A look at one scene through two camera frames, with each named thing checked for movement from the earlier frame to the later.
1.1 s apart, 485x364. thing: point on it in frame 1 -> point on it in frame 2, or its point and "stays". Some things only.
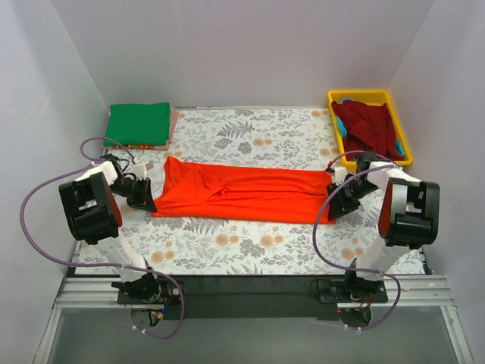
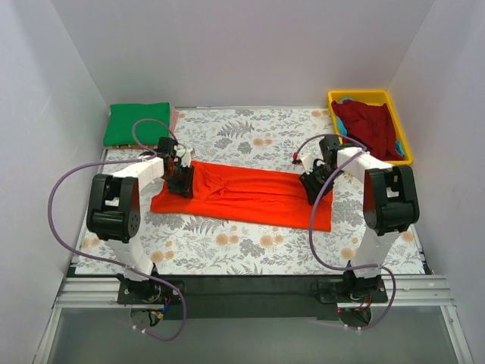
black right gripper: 342,193 -> 314,183
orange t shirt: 242,192 stays
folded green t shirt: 138,124 stays
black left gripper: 140,191 -> 182,181
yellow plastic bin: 378,97 stays
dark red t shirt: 369,129 stays
